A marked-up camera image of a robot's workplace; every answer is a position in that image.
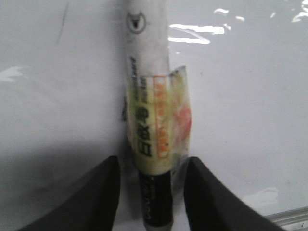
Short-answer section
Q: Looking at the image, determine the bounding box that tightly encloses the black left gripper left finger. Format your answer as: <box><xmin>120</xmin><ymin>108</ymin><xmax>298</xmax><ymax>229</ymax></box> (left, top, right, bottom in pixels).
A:
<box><xmin>20</xmin><ymin>156</ymin><xmax>120</xmax><ymax>231</ymax></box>

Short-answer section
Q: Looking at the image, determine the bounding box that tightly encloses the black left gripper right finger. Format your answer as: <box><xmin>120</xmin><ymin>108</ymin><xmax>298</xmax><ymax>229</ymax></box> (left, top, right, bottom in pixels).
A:
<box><xmin>184</xmin><ymin>156</ymin><xmax>282</xmax><ymax>231</ymax></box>

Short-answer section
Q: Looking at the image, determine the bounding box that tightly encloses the taped black whiteboard marker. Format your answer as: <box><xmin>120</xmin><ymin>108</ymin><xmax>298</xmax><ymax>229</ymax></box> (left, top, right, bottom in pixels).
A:
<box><xmin>123</xmin><ymin>0</ymin><xmax>192</xmax><ymax>231</ymax></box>

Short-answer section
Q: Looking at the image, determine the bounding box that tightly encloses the white whiteboard with frame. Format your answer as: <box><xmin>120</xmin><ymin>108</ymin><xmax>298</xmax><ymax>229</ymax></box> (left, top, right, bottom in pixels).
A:
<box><xmin>0</xmin><ymin>0</ymin><xmax>308</xmax><ymax>231</ymax></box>

